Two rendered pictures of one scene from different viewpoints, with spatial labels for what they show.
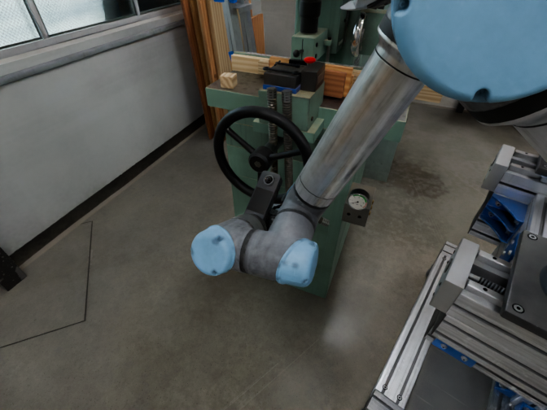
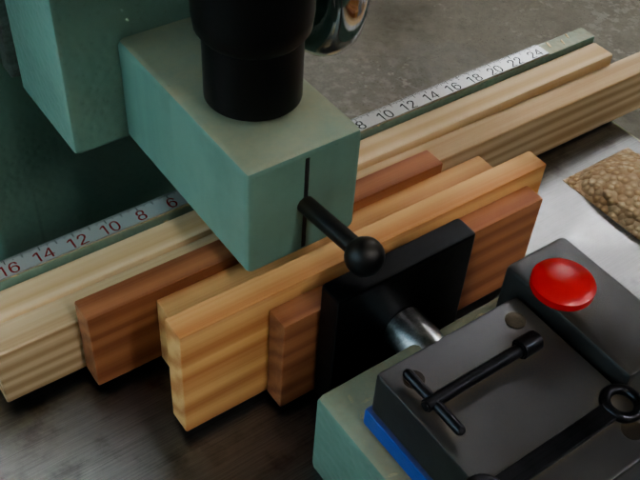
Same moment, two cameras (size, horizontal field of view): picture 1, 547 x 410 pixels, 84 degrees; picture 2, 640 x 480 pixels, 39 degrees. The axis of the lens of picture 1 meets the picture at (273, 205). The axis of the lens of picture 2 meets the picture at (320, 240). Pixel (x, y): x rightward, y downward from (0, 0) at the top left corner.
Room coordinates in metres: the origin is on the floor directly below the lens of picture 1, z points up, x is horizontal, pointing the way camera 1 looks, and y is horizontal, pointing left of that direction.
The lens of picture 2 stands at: (0.77, 0.22, 1.33)
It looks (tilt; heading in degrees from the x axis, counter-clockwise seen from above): 45 degrees down; 299
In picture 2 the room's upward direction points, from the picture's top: 4 degrees clockwise
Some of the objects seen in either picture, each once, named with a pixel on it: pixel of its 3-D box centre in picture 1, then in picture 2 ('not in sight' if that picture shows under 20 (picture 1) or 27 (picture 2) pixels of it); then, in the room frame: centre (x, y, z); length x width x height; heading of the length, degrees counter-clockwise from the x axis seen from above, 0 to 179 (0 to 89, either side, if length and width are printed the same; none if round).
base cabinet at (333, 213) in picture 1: (304, 191); not in sight; (1.10, -0.15, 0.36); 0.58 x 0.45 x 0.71; 157
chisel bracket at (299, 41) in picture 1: (310, 47); (237, 140); (1.01, -0.11, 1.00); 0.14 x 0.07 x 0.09; 157
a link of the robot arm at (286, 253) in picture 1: (283, 250); not in sight; (0.32, -0.02, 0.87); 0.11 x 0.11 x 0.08; 70
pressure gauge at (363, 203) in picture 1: (358, 200); not in sight; (0.69, -0.26, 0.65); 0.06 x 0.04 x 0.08; 67
